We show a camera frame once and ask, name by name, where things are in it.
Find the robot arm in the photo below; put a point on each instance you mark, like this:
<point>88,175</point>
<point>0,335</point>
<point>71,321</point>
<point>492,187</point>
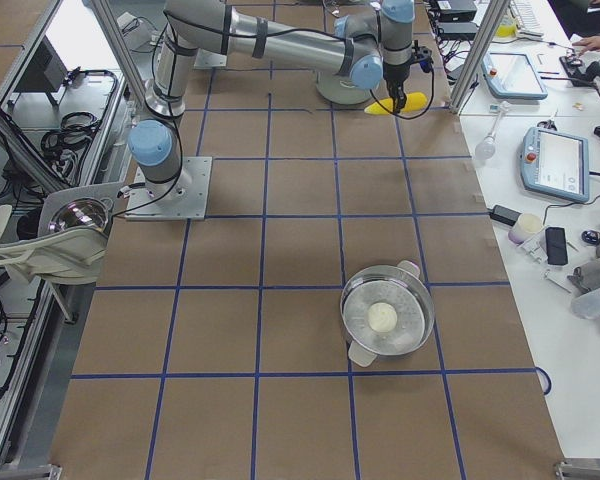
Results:
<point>279,107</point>

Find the far teach pendant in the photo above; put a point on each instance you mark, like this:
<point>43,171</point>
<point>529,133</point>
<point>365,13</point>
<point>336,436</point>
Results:
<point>512,76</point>

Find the yellow toy corn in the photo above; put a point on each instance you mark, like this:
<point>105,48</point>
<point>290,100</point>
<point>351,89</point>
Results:
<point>414,101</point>

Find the person hand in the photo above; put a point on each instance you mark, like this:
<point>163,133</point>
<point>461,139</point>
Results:
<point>587,44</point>

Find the white purple cup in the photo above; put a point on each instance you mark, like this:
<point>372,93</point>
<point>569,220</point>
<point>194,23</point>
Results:
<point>526,226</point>

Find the teach pendant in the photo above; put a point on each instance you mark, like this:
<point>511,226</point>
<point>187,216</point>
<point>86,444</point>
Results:
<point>555,164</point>
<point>512,76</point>

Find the black power adapter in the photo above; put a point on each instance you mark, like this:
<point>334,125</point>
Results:
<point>504,215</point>

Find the white steamed bun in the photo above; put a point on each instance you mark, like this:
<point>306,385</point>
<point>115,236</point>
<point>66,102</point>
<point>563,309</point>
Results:
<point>382,317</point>

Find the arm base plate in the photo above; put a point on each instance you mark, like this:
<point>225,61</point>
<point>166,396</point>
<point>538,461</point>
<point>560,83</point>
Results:
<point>206,60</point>
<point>187,199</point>

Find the black smartphone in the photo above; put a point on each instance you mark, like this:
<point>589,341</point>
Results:
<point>556,246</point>

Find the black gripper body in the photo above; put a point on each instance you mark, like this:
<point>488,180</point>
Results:
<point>395,75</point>

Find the near teach pendant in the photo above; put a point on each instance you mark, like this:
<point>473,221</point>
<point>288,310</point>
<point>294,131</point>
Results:
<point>555,164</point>

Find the steel steamer pot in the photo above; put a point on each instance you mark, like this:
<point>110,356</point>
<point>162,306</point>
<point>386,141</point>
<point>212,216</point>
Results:
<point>399,285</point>

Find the steel bowl on chair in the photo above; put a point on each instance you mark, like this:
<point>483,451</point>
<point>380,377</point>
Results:
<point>82,212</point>

